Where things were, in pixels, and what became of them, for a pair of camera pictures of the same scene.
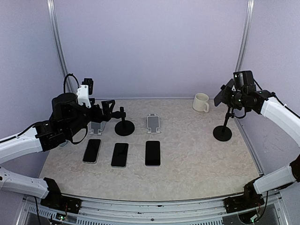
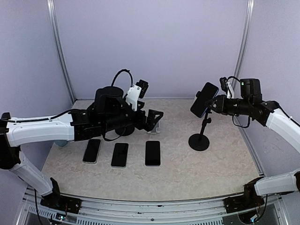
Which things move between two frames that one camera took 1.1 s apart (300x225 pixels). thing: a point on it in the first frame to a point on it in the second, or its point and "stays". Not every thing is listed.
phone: (92, 151) stays
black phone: (153, 153) stays
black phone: (120, 155) stays
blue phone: (221, 96) to (208, 92)
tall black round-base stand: (224, 133) to (200, 142)
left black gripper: (106, 112) to (140, 124)
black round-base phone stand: (124, 128) stays
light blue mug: (63, 144) stays
